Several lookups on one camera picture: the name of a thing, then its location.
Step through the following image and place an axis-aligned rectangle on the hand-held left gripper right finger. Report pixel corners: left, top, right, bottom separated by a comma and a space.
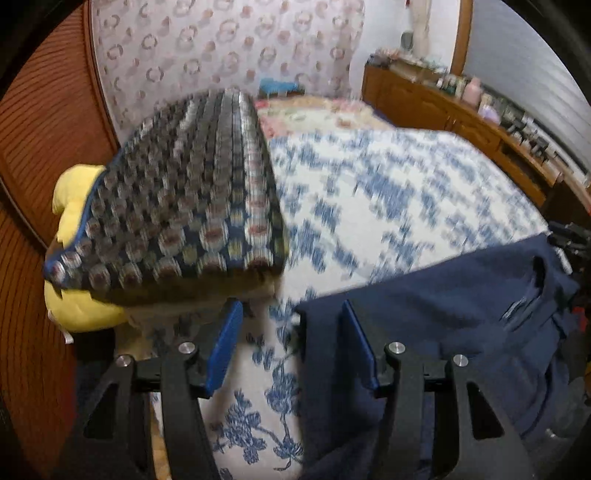
341, 300, 541, 480

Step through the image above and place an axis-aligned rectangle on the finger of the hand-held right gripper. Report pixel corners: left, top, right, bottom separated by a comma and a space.
547, 222, 591, 259

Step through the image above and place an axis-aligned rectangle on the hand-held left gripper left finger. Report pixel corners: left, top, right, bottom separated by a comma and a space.
51, 300, 245, 480

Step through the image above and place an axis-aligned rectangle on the navy t-shirt with orange print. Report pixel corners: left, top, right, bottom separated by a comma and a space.
295, 233, 583, 480

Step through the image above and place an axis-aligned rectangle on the dark circle-patterned pillow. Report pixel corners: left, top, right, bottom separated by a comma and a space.
44, 90, 291, 308

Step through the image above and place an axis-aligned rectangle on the lilac cloth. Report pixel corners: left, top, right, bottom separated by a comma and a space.
478, 95, 502, 123

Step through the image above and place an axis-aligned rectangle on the yellow plush toy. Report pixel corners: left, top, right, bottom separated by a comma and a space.
44, 164, 129, 332

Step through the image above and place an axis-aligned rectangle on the blue and white floral bedsheet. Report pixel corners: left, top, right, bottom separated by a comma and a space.
115, 128, 550, 480

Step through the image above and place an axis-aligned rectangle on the pink bottle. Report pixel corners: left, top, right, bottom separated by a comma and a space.
462, 76, 484, 105

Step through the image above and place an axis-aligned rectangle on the wooden sideboard cabinet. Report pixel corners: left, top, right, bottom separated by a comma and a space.
362, 62, 570, 208

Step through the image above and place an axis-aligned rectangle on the cream floral quilt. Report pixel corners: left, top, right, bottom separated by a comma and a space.
254, 95, 398, 139

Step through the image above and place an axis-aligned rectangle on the beige tied window curtain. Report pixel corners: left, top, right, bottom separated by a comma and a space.
410, 0, 445, 48

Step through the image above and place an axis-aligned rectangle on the small box with blue cloth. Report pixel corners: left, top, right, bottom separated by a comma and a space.
257, 78, 299, 98

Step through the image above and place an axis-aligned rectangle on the wooden louvered wardrobe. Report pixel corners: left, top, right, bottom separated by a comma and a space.
0, 4, 122, 462

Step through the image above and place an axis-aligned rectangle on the sheer curtain with pink circles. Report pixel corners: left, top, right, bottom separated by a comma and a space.
90, 0, 365, 144

